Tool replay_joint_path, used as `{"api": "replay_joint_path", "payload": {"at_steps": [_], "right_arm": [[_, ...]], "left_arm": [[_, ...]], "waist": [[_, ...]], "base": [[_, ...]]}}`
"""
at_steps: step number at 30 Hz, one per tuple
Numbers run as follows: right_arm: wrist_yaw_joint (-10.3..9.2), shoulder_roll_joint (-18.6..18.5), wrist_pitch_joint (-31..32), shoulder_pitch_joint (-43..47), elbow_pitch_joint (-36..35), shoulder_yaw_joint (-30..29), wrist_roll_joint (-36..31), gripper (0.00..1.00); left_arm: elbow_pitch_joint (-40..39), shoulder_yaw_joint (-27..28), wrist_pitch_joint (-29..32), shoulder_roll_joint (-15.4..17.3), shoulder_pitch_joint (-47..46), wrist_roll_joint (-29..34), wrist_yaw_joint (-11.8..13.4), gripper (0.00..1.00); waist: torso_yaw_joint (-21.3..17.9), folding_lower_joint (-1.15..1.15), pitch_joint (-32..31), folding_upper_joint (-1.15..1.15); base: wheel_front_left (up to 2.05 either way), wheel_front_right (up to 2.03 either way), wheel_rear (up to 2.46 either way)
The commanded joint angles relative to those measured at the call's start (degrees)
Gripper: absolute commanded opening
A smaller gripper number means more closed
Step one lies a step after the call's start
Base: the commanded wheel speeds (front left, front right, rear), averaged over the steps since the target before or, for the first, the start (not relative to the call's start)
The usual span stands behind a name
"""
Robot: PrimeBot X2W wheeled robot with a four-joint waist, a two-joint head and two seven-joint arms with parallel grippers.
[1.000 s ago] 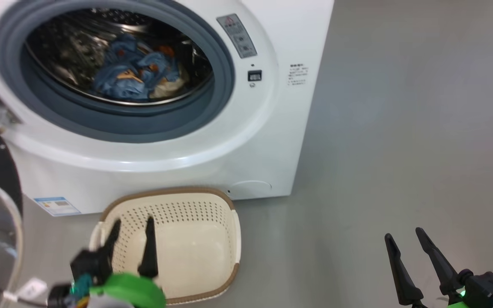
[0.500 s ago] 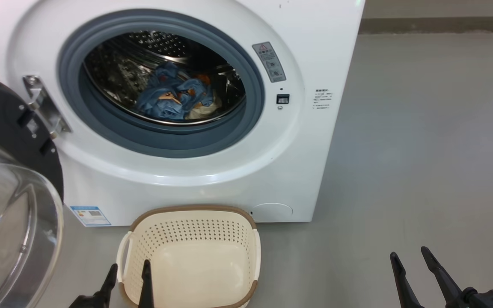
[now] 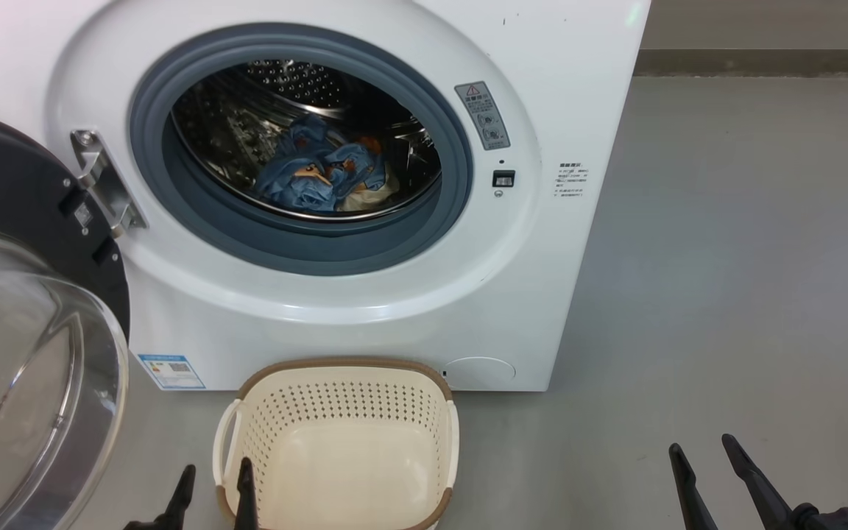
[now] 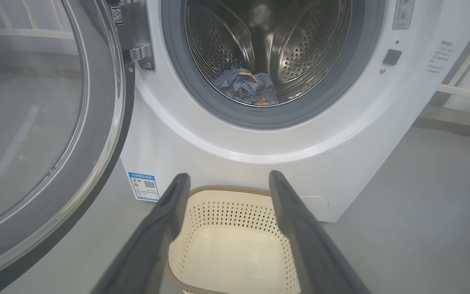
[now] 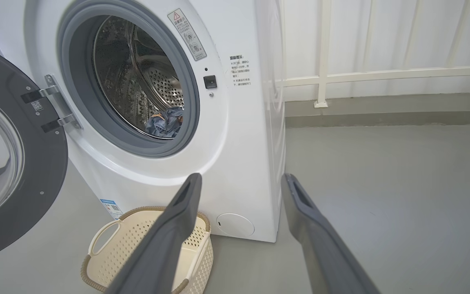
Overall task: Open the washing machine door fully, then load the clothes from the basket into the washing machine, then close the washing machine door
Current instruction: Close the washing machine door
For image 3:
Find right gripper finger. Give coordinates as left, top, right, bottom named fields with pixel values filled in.
left=721, top=434, right=800, bottom=530
left=668, top=443, right=719, bottom=530

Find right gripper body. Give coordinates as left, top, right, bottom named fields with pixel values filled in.
left=792, top=503, right=848, bottom=530

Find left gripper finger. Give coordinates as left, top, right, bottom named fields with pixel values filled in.
left=235, top=456, right=259, bottom=530
left=163, top=464, right=197, bottom=530

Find black glass washing machine door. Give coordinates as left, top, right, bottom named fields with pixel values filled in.
left=0, top=107, right=132, bottom=530

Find blue patterned garment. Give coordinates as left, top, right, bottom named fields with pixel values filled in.
left=253, top=113, right=395, bottom=214

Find cream and orange garment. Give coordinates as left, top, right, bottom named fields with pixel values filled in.
left=336, top=162, right=401, bottom=213

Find cream perforated laundry basket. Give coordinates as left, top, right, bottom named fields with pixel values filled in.
left=212, top=358, right=460, bottom=530

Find grey rubber door gasket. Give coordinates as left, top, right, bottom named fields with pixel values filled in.
left=128, top=22, right=474, bottom=277

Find white front-load washing machine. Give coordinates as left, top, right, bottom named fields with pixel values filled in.
left=0, top=0, right=651, bottom=392

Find metal door hinge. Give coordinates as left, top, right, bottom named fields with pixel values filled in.
left=71, top=129, right=149, bottom=238

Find steel washing drum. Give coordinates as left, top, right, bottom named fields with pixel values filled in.
left=170, top=59, right=443, bottom=222

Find blue energy label sticker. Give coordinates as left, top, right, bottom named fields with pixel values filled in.
left=137, top=353, right=206, bottom=390

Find round filter cover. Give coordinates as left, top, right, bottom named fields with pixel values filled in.
left=442, top=356, right=517, bottom=391

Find small printed text label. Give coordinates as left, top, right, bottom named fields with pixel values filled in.
left=556, top=162, right=588, bottom=199

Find grey warning sticker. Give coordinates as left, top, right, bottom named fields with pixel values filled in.
left=454, top=81, right=511, bottom=151

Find grey wall baseboard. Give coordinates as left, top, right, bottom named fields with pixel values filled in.
left=634, top=49, right=848, bottom=78

